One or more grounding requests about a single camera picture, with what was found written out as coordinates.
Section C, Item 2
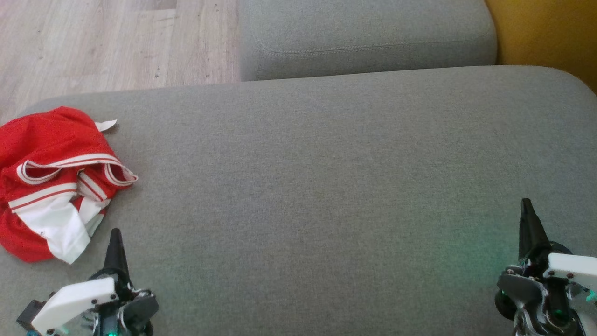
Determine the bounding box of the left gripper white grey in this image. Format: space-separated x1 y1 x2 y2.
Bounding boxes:
17 228 160 336

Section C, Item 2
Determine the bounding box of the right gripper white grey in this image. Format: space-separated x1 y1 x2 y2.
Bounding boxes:
494 198 597 336

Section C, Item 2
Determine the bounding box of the grey sofa seat cushion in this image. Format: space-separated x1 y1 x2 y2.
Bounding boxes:
238 0 498 82

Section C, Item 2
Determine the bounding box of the red and white sports jersey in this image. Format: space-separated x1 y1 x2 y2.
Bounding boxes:
0 106 139 265

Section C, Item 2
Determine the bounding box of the long yellow sofa backrest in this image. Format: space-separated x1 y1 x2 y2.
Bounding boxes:
485 0 597 94

